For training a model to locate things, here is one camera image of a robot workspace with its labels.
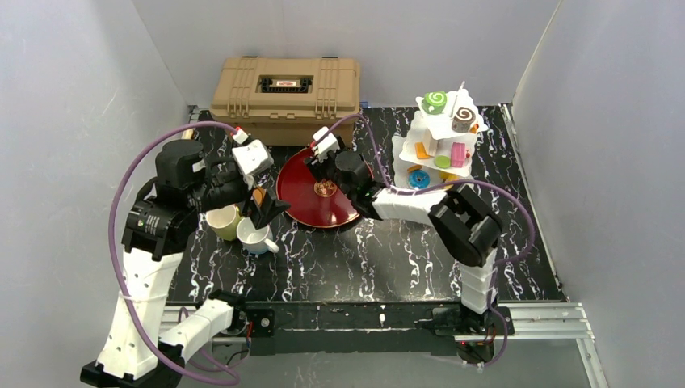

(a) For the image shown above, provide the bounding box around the white grey mug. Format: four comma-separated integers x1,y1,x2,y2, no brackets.
236,217,279,255

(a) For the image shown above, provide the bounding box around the orange toy cake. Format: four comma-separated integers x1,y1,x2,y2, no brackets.
414,142,431,159

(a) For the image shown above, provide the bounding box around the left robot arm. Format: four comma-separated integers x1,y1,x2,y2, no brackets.
80,140,287,387

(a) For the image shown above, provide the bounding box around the white toy cake slice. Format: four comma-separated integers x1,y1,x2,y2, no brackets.
422,130,439,158

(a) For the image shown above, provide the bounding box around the yellow toy cake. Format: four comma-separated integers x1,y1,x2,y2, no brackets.
440,171,460,182

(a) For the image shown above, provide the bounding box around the pink toy cake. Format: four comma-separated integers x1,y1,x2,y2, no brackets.
450,142,468,168

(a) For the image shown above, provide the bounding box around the green toy macaron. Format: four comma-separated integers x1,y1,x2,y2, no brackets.
433,155,452,169

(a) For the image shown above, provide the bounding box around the green swirl roll cake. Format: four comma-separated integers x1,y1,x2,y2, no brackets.
421,91,448,116

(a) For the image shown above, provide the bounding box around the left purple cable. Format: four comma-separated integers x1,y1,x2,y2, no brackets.
108,120,243,386

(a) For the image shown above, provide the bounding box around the wooden coaster stack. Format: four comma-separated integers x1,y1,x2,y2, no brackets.
252,186,267,209

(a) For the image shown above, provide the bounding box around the yellow green mug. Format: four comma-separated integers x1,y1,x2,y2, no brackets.
206,205,242,241

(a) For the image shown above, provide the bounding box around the white tiered cake stand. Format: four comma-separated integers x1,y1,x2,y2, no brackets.
393,85,489,190

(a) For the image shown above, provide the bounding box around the orange round toy biscuit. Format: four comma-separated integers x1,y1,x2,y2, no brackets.
406,165,422,175

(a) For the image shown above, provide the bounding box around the purple cable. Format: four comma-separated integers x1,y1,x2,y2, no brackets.
315,112,536,367
108,120,243,386

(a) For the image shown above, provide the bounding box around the tan plastic toolbox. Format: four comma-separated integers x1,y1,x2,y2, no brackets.
209,57,361,146

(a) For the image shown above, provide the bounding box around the brown swirl roll cake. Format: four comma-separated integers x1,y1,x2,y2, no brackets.
452,106,477,133

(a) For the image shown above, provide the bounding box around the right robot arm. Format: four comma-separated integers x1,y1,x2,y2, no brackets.
305,150,502,314

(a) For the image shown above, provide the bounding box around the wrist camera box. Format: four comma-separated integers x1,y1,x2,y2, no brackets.
309,126,341,162
231,128,274,189

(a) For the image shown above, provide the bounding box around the red round tray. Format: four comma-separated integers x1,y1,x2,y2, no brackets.
276,148,359,229

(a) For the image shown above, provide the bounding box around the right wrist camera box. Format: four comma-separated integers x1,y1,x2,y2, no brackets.
309,126,341,162

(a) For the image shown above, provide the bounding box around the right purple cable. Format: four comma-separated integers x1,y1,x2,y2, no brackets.
315,112,536,367

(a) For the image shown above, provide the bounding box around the blue toy donut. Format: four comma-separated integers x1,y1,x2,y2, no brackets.
407,170,431,190

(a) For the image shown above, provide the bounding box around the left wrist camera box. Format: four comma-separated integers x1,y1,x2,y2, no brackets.
231,128,274,189

